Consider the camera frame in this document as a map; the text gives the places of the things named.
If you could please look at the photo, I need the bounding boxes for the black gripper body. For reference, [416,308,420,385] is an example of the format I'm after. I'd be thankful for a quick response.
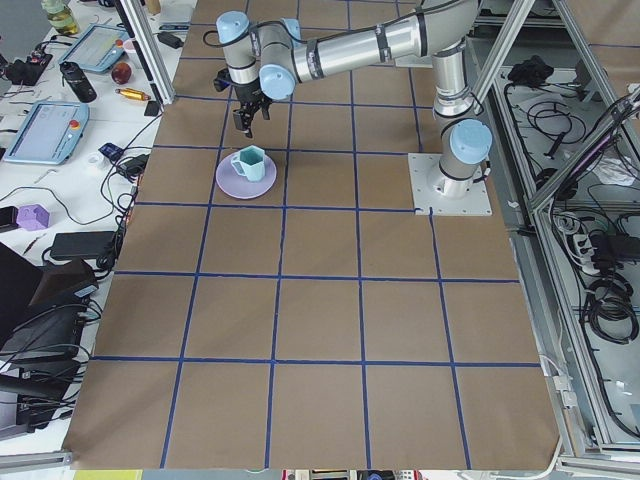
[233,80,272,125]

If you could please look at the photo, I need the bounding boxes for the mint green faceted cup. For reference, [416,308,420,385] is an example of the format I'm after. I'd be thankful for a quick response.
[231,145,266,182]

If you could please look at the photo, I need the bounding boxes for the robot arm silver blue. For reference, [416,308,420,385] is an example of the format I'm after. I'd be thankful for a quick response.
[214,1,492,203]

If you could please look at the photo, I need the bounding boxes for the lilac round plate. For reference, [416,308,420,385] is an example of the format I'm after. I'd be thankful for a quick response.
[215,153,277,200]

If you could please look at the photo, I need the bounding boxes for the red apple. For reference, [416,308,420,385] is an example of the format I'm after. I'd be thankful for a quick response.
[111,62,132,85]

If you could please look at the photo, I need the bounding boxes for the blue teach pendant far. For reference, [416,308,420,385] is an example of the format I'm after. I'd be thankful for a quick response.
[59,23,129,73]

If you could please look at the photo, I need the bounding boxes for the blue teach pendant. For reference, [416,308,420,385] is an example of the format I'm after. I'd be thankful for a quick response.
[3,101,90,165]
[59,23,129,73]

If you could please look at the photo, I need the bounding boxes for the black water bottle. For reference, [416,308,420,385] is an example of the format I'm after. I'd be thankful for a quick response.
[59,61,97,103]

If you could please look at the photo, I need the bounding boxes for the blue teach pendant near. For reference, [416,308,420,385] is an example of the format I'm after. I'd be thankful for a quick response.
[3,101,90,165]

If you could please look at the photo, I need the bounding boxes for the yellow liquid bottle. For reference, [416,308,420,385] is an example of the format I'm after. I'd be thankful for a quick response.
[41,0,79,36]

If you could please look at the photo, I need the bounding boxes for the black power adapter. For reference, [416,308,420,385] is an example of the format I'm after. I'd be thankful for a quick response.
[49,231,115,261]

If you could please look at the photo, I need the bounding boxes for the purple box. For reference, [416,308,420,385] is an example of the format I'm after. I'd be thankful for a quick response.
[16,204,50,231]

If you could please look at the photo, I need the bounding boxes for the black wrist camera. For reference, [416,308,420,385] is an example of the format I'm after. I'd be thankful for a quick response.
[213,69,232,92]

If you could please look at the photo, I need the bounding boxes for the yellow handled tool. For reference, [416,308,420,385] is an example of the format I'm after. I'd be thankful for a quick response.
[115,88,151,101]

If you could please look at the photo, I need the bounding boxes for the aluminium frame post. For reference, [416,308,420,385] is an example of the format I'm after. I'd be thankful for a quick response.
[115,0,175,105]

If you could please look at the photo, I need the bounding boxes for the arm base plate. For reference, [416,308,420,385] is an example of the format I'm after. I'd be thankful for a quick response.
[408,153,492,217]

